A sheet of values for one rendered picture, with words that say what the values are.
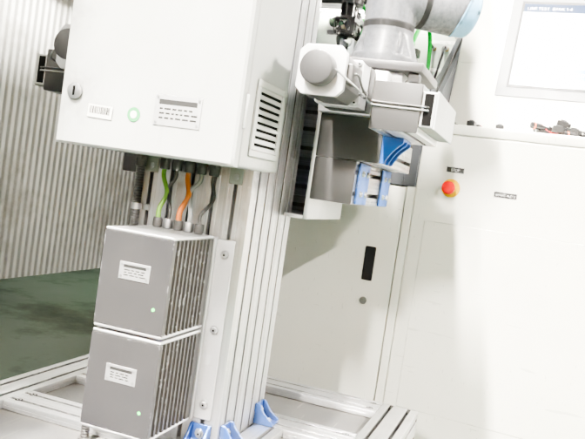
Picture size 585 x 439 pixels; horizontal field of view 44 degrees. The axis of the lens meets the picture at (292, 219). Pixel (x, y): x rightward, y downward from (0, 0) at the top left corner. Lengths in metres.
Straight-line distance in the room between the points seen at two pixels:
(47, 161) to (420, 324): 2.85
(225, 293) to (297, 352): 0.91
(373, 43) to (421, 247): 0.69
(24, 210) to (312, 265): 2.45
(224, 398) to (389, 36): 0.84
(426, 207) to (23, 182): 2.72
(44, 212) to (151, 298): 3.26
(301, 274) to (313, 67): 1.10
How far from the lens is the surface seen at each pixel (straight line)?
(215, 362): 1.41
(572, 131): 2.16
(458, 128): 2.10
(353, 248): 2.17
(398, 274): 2.13
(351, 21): 2.42
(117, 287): 1.30
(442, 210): 2.10
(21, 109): 4.24
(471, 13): 1.76
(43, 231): 4.51
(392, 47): 1.65
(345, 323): 2.19
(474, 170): 2.08
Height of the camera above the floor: 0.75
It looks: 3 degrees down
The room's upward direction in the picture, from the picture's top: 8 degrees clockwise
